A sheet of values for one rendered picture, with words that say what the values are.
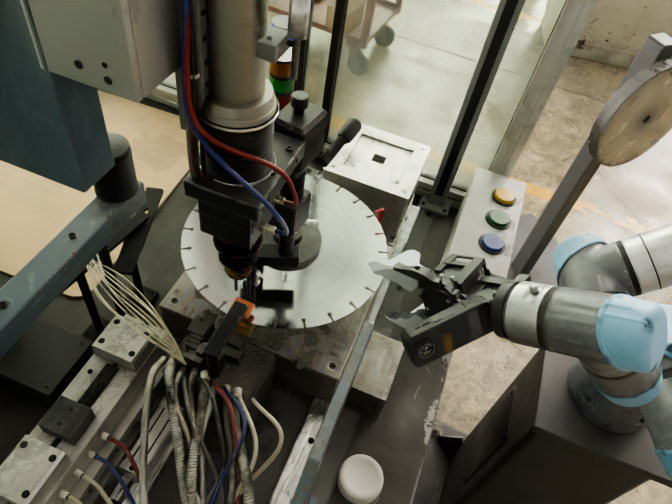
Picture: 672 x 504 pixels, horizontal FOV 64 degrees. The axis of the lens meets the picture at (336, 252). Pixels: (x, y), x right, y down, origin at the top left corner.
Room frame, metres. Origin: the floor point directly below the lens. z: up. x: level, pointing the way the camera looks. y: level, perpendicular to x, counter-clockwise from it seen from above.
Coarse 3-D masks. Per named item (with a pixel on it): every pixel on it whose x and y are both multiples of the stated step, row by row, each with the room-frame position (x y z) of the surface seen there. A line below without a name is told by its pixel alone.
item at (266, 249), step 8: (280, 240) 0.49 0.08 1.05; (288, 240) 0.49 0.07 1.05; (264, 248) 0.49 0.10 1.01; (272, 248) 0.50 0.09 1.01; (280, 248) 0.49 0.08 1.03; (288, 248) 0.49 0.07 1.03; (296, 248) 0.50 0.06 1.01; (264, 256) 0.48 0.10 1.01; (272, 256) 0.48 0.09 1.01; (280, 256) 0.48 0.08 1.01; (288, 256) 0.49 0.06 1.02; (296, 256) 0.49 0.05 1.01; (256, 264) 0.47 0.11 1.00; (264, 264) 0.48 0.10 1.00; (272, 264) 0.48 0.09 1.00; (280, 264) 0.48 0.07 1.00; (288, 264) 0.48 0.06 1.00; (296, 264) 0.49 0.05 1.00
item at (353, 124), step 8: (352, 120) 0.54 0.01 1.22; (344, 128) 0.53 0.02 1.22; (352, 128) 0.53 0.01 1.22; (360, 128) 0.54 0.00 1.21; (344, 136) 0.52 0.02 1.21; (352, 136) 0.53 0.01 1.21; (336, 144) 0.51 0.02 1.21; (344, 144) 0.52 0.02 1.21; (328, 152) 0.49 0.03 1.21; (336, 152) 0.50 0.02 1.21; (320, 160) 0.48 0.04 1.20; (328, 160) 0.48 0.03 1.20
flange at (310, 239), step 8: (264, 232) 0.57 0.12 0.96; (304, 232) 0.59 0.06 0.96; (312, 232) 0.59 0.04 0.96; (264, 240) 0.55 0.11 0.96; (272, 240) 0.56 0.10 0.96; (296, 240) 0.56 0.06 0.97; (304, 240) 0.57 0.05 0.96; (312, 240) 0.57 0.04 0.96; (320, 240) 0.58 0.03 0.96; (304, 248) 0.55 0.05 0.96; (312, 248) 0.56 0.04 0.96; (304, 256) 0.54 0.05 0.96; (312, 256) 0.54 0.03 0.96; (304, 264) 0.53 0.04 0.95
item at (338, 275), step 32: (320, 192) 0.70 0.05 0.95; (192, 224) 0.57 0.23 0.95; (320, 224) 0.62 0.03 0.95; (352, 224) 0.64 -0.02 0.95; (192, 256) 0.50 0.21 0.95; (320, 256) 0.55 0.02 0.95; (352, 256) 0.57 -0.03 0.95; (384, 256) 0.58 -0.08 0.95; (224, 288) 0.46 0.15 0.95; (256, 288) 0.47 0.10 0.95; (288, 288) 0.48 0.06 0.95; (320, 288) 0.49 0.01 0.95; (352, 288) 0.50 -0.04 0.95; (256, 320) 0.41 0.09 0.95; (288, 320) 0.42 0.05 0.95; (320, 320) 0.44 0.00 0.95
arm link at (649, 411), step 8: (664, 384) 0.45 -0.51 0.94; (664, 392) 0.44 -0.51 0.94; (656, 400) 0.43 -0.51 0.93; (664, 400) 0.43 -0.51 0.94; (640, 408) 0.44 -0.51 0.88; (648, 408) 0.43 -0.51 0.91; (656, 408) 0.42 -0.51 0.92; (664, 408) 0.42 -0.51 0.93; (648, 416) 0.42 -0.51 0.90; (656, 416) 0.41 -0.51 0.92; (664, 416) 0.41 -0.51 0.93; (648, 424) 0.41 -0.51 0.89; (656, 424) 0.40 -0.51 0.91; (664, 424) 0.40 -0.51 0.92; (656, 432) 0.39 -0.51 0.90; (664, 432) 0.39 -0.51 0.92; (656, 440) 0.38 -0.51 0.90; (664, 440) 0.38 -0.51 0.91; (656, 448) 0.38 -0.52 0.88; (664, 448) 0.37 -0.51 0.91; (664, 456) 0.36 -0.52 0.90; (664, 464) 0.35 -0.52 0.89
